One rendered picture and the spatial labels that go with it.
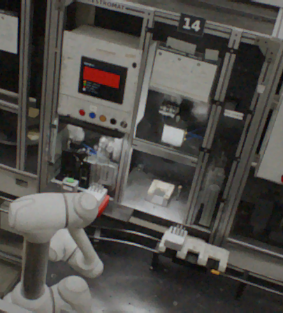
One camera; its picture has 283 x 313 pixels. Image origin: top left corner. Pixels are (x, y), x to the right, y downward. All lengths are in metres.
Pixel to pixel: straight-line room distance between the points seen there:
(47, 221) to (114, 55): 1.01
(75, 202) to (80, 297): 0.60
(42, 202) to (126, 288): 1.03
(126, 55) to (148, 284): 1.21
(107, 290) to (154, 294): 0.25
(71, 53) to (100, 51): 0.16
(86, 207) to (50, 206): 0.13
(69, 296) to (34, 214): 0.59
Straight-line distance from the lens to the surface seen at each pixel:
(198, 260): 2.59
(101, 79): 2.45
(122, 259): 2.76
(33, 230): 1.75
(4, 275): 3.58
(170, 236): 2.59
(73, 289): 2.19
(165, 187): 2.87
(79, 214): 1.73
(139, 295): 2.59
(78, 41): 2.47
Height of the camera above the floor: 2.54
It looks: 31 degrees down
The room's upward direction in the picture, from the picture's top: 11 degrees clockwise
